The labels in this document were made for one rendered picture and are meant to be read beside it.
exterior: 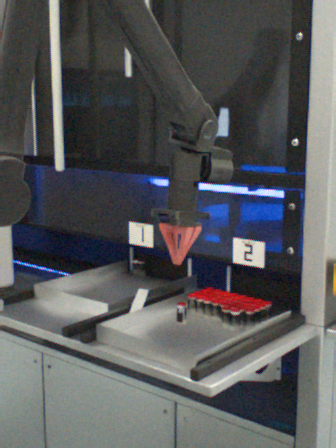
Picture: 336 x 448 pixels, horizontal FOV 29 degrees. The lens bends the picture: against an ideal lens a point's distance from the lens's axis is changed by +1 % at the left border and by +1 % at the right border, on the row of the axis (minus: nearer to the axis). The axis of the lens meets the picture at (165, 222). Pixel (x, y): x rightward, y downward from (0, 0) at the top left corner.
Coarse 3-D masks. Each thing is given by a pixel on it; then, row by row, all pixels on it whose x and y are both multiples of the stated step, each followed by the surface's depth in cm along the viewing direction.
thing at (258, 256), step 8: (240, 240) 150; (248, 240) 149; (240, 248) 151; (248, 248) 149; (256, 248) 148; (264, 248) 147; (240, 256) 151; (248, 256) 150; (256, 256) 148; (264, 256) 147; (248, 264) 150; (256, 264) 148; (264, 264) 147
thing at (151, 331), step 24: (144, 312) 142; (168, 312) 149; (288, 312) 140; (96, 336) 132; (120, 336) 127; (144, 336) 134; (168, 336) 134; (192, 336) 134; (216, 336) 134; (240, 336) 126; (168, 360) 120; (192, 360) 116
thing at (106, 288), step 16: (80, 272) 173; (96, 272) 177; (112, 272) 182; (128, 272) 185; (48, 288) 158; (64, 288) 169; (80, 288) 169; (96, 288) 169; (112, 288) 169; (128, 288) 169; (144, 288) 169; (160, 288) 159; (192, 288) 170; (64, 304) 155; (80, 304) 151; (96, 304) 147; (112, 304) 146; (128, 304) 150
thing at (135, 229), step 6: (132, 222) 172; (132, 228) 172; (138, 228) 171; (144, 228) 170; (150, 228) 168; (132, 234) 173; (138, 234) 171; (144, 234) 170; (150, 234) 169; (132, 240) 173; (138, 240) 172; (144, 240) 170; (150, 240) 169; (150, 246) 169
